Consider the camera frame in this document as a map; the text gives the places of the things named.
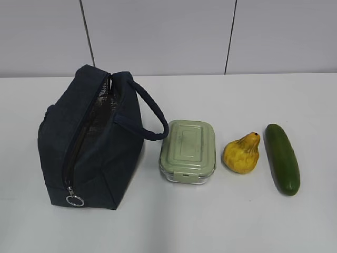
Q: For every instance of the yellow pear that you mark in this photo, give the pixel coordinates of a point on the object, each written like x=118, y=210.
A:
x=241, y=155

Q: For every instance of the navy blue insulated lunch bag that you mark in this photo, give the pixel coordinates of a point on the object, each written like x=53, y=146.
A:
x=90, y=140

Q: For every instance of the green cucumber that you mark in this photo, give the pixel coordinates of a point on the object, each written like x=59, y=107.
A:
x=282, y=159

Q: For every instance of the green lid glass lunch box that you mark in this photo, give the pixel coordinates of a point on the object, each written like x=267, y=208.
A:
x=188, y=153

